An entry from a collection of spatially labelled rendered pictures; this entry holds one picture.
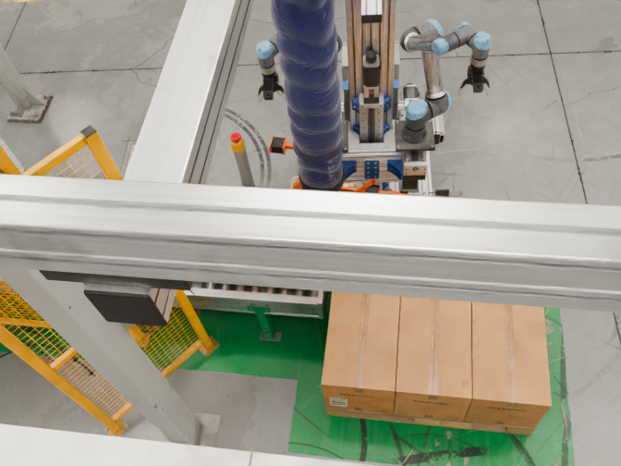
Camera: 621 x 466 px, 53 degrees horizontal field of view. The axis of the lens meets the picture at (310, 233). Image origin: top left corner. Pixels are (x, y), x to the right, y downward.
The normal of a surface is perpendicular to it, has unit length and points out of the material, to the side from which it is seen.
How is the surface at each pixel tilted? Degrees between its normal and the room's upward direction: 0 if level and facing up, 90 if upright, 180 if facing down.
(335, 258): 90
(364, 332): 0
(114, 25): 0
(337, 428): 0
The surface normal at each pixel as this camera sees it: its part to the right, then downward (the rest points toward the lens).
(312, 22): 0.41, 0.61
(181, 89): -0.08, -0.54
